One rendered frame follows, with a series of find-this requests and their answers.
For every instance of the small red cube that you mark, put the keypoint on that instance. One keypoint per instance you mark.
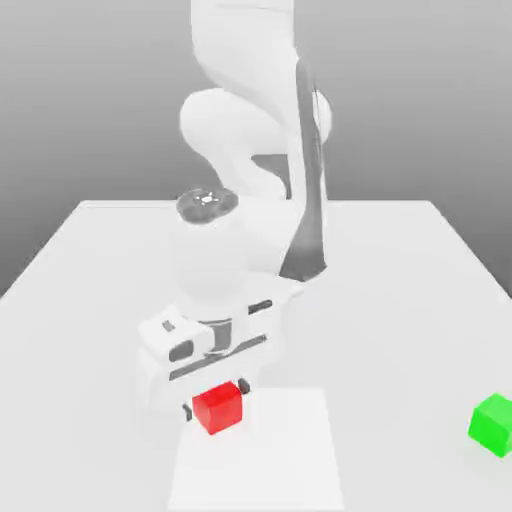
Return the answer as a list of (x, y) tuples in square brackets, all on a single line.
[(218, 408)]

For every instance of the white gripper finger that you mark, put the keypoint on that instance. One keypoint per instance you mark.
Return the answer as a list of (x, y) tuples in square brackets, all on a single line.
[(244, 386), (186, 412)]

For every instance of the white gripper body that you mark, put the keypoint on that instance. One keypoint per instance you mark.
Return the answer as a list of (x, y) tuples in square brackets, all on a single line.
[(224, 370)]

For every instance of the small green cube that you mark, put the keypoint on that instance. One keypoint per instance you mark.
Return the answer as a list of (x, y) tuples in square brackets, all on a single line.
[(491, 424)]

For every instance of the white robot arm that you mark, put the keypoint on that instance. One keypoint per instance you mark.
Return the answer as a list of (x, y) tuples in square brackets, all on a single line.
[(240, 128)]

